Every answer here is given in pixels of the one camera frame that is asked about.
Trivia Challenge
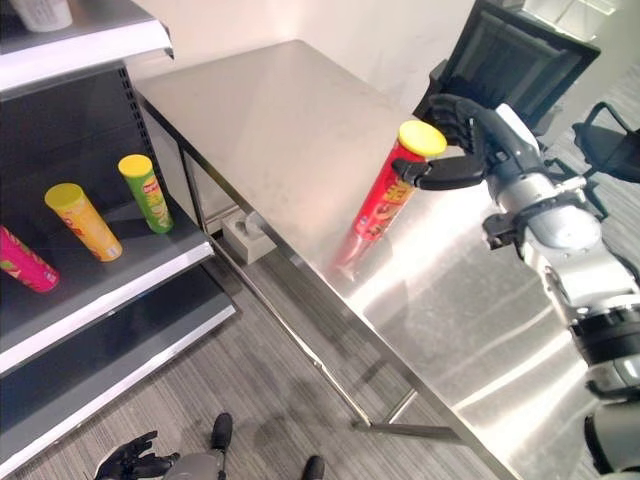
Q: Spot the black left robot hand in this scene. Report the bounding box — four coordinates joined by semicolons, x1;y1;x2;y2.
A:
94;430;180;480

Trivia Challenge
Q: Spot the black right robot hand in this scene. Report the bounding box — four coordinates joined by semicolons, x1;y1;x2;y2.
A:
391;93;533;192

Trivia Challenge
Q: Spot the red chips can yellow lid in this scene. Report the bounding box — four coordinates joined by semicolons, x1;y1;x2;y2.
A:
352;119;448;242

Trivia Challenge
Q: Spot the dark left robot foot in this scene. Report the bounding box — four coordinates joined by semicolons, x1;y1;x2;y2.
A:
209;412;235;454

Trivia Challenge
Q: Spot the dark robot foot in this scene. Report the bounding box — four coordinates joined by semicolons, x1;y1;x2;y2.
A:
301;454;326;480
209;412;235;454

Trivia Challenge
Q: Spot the black office chair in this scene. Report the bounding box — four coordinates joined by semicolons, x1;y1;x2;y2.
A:
414;0;602;136

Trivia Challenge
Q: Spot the stainless steel table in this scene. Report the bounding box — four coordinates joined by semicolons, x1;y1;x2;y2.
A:
133;39;601;480

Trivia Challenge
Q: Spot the black armchair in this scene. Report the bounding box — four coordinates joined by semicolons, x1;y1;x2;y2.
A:
571;101;640;185

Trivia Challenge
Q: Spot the dark right robot foot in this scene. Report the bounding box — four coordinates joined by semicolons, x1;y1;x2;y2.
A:
301;454;326;480

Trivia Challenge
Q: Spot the pink chips can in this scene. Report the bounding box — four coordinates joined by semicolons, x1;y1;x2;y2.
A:
0;225;61;294

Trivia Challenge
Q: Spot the grey floor socket box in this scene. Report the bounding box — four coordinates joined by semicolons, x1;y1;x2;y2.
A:
221;210;278;265

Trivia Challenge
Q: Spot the grey metal store shelf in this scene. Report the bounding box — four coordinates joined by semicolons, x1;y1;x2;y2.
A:
0;0;238;479

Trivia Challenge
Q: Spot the green chips can yellow lid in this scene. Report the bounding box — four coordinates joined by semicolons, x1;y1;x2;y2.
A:
117;154;175;235

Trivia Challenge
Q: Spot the white cup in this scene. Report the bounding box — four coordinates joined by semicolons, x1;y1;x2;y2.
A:
8;0;74;33

